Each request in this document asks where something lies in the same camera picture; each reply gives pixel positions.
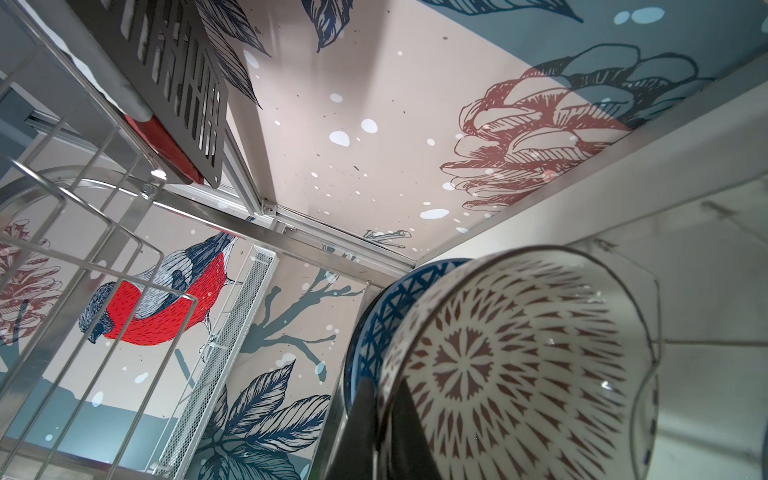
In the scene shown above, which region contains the black wall basket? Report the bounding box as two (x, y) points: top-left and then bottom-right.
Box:
(67, 1), (228, 187)

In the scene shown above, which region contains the blue geometric upturned bowl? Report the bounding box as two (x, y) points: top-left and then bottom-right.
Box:
(342, 258), (470, 412)

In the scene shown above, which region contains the stainless steel dish rack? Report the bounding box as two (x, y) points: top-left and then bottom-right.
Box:
(1, 1), (767, 479)

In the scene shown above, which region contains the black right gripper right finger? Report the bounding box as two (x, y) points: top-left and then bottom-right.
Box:
(389, 395), (441, 480)

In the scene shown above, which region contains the white brown patterned bowl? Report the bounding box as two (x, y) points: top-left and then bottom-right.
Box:
(375, 245), (658, 479)

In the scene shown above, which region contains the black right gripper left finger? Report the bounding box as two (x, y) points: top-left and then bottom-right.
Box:
(325, 378), (378, 480)

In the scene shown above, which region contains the red cassava chips bag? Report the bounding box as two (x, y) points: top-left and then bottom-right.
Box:
(124, 115), (204, 184)

